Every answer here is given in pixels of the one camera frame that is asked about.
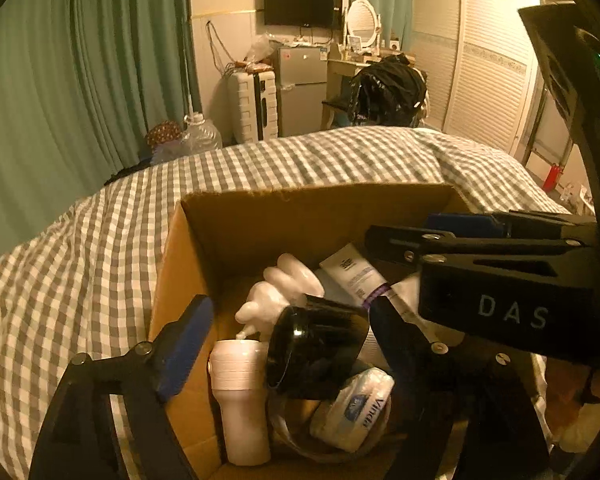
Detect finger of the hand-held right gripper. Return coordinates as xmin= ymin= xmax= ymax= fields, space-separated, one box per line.
xmin=364 ymin=225 xmax=593 ymax=267
xmin=424 ymin=211 xmax=600 ymax=241

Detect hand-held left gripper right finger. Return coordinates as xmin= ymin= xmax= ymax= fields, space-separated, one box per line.
xmin=367 ymin=297 xmax=552 ymax=480

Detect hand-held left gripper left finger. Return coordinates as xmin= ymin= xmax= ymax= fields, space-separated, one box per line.
xmin=27 ymin=294 xmax=216 ymax=480

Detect white printed tube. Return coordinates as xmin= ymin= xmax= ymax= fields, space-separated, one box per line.
xmin=319 ymin=242 xmax=397 ymax=309

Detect white tissue packet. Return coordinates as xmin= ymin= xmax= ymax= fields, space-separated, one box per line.
xmin=309 ymin=367 xmax=396 ymax=454

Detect white plastic bottle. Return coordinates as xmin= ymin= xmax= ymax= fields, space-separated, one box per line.
xmin=208 ymin=332 xmax=272 ymax=466

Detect black jar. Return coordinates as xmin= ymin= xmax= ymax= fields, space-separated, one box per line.
xmin=264 ymin=296 xmax=371 ymax=402

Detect cardboard box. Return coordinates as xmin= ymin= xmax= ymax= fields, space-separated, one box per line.
xmin=147 ymin=183 xmax=552 ymax=480

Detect white spiral light bulb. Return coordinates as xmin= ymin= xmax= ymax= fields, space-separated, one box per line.
xmin=234 ymin=253 xmax=326 ymax=334

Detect white tape roll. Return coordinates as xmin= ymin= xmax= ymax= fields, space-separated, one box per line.
xmin=269 ymin=392 xmax=397 ymax=464

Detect red fire extinguisher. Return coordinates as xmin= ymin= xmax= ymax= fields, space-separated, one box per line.
xmin=544 ymin=162 xmax=567 ymax=192

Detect grey white checked blanket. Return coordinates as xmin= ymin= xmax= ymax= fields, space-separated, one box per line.
xmin=0 ymin=126 xmax=572 ymax=480

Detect black jacket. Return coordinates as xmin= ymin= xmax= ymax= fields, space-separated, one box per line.
xmin=347 ymin=54 xmax=429 ymax=129

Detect white louvered wardrobe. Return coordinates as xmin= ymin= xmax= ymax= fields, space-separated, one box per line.
xmin=410 ymin=0 xmax=541 ymax=157

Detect white dressing table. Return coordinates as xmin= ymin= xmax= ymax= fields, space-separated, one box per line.
xmin=322 ymin=57 xmax=377 ymax=130

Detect small grey fridge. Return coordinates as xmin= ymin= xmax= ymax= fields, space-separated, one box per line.
xmin=274 ymin=45 xmax=330 ymax=138

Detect white suitcase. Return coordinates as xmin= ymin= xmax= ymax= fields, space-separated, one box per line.
xmin=228 ymin=69 xmax=281 ymax=145

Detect clear water jug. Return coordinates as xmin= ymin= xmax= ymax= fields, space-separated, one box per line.
xmin=180 ymin=112 xmax=224 ymax=154

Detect floral bag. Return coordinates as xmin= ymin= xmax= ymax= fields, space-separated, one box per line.
xmin=145 ymin=121 xmax=184 ymax=151

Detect white oval mirror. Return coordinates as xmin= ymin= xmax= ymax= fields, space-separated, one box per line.
xmin=344 ymin=0 xmax=383 ymax=47

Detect clear plastic bag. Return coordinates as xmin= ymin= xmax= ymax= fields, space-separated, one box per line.
xmin=243 ymin=33 xmax=274 ymax=64

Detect black wall television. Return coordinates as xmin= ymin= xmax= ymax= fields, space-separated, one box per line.
xmin=263 ymin=0 xmax=345 ymax=30

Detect wall cables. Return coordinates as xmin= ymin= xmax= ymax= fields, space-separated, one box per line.
xmin=204 ymin=20 xmax=237 ymax=72

